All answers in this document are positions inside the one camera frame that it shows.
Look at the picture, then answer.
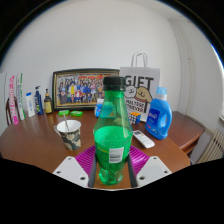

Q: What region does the framed group photo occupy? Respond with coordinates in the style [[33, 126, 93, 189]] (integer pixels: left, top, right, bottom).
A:
[[51, 68, 120, 112]]

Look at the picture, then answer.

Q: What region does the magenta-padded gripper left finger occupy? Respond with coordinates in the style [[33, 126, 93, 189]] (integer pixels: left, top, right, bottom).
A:
[[52, 144, 98, 189]]

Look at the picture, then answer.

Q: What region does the dark blue pump bottle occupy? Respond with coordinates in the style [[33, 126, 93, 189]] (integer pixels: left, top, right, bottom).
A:
[[34, 85, 45, 116]]

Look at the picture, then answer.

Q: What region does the blue detergent bottle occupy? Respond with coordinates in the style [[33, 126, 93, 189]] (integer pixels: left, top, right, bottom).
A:
[[144, 86, 173, 141]]

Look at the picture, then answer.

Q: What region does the wooden chair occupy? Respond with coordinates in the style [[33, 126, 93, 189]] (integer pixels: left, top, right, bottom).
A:
[[4, 96, 14, 127]]

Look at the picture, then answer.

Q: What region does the white paper gift bag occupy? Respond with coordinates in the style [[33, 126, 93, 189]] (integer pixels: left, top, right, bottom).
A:
[[119, 52, 161, 123]]

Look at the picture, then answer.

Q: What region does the white stirring spoon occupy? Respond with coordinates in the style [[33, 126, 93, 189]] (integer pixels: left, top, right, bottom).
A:
[[62, 113, 71, 133]]

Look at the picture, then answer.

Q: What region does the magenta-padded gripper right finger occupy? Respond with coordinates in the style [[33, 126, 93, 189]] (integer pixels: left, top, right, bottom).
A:
[[126, 145, 173, 189]]

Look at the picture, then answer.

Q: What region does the white radiator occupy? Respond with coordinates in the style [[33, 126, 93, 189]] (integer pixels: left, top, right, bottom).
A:
[[196, 129, 224, 164]]

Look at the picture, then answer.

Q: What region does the colourful puzzle cube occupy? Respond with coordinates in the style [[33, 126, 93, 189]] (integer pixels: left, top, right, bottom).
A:
[[128, 111, 142, 126]]

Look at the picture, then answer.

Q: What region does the green plastic drink bottle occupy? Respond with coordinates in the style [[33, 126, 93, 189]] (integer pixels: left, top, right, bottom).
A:
[[92, 76, 134, 186]]

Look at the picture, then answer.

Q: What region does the blue tissue pack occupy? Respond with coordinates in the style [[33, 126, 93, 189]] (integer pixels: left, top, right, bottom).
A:
[[94, 98, 105, 118]]

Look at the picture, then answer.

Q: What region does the green and white toothpaste box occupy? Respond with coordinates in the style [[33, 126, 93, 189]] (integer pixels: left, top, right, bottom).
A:
[[15, 72, 27, 121]]

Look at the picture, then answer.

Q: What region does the white remote control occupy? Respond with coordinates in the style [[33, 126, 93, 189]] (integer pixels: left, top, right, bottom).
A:
[[132, 129, 156, 149]]

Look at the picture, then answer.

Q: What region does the camouflage print mug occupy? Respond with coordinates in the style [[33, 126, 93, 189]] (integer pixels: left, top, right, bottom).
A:
[[53, 119, 83, 151]]

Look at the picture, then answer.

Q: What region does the wooden side table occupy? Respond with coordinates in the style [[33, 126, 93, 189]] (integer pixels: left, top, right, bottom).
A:
[[168, 110, 206, 156]]

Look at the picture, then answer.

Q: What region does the white tube bottle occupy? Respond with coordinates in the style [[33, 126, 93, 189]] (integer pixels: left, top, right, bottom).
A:
[[25, 92, 36, 118]]

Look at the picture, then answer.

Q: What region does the amber pump bottle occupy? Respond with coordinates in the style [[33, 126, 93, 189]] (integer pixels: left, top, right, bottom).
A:
[[43, 88, 54, 115]]

